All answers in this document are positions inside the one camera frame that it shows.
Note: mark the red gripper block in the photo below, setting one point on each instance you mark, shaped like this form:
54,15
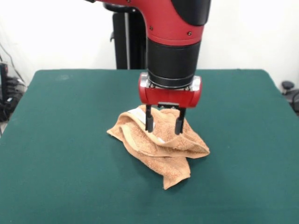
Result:
168,96

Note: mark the tan terry towel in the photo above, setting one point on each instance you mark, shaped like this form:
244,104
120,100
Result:
163,151

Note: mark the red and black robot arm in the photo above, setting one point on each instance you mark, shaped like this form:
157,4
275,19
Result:
172,35

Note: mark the dark green table cloth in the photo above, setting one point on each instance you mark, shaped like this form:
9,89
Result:
70,151

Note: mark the black office chair base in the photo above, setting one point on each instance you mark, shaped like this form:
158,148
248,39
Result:
290,93

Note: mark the black electronics box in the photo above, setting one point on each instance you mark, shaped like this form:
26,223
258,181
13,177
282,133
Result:
4,93

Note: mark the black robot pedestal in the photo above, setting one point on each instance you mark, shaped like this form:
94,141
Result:
126,42

